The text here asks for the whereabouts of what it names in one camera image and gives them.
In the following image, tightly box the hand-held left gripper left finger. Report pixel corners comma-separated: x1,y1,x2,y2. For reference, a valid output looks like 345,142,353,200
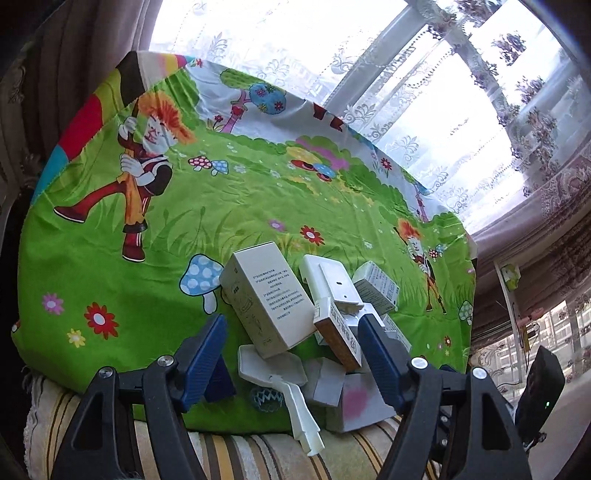
50,314,237,480

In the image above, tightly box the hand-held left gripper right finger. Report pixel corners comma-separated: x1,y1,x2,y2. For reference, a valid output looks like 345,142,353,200
357,314,529,480

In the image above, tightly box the brown and white box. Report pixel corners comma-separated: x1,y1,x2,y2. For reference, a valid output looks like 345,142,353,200
314,300,366,373

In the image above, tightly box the white box with blue print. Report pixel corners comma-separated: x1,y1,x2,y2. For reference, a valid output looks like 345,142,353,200
353,261,400,318

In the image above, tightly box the silver-white tall box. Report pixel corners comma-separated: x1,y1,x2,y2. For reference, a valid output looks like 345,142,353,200
219,241,318,361

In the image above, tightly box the white plastic plug device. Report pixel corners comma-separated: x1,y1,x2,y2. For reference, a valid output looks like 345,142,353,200
299,254,365,324

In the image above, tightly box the small white box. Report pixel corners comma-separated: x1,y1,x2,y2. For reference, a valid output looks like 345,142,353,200
381,315,413,354

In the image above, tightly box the pink-stained white box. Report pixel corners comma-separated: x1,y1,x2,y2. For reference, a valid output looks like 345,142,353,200
325,371,402,435

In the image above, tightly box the white folded carton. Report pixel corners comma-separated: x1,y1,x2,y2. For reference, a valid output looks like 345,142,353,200
302,357,347,407

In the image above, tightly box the white furniture panel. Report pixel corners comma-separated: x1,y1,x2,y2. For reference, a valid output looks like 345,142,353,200
494,258,532,352

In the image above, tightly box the striped beige cover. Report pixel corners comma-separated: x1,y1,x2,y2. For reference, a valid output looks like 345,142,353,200
23,374,444,480

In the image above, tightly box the mauve patterned curtain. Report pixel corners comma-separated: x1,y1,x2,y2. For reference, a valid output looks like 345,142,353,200
471,152,591,342

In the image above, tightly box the green cartoon printed cloth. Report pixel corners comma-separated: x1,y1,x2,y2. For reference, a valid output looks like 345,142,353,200
10,50,477,437

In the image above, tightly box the white lace curtain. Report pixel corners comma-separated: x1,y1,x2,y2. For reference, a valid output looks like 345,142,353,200
150,0,591,232

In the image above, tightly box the brown curtain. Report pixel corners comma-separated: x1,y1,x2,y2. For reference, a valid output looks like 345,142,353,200
0,0,171,208

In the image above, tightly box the white plastic handle piece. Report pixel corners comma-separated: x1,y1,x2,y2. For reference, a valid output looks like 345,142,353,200
238,344,326,457

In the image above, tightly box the grey window frame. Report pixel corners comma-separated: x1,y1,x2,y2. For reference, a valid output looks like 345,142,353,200
323,9,444,116

